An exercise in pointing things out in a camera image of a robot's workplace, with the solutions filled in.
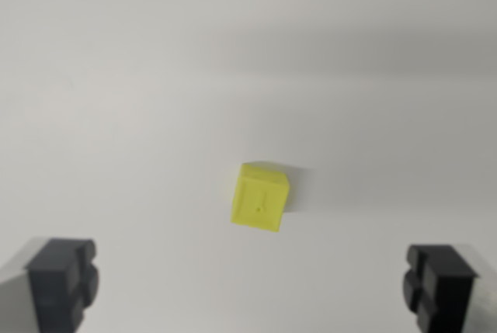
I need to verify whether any yellow cube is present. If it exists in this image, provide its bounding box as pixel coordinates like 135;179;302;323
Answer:
228;161;293;234

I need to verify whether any black silver gripper right finger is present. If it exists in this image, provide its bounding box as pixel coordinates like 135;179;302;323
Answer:
402;243;497;333

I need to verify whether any black silver gripper left finger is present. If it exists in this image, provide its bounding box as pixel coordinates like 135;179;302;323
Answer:
0;236;100;333

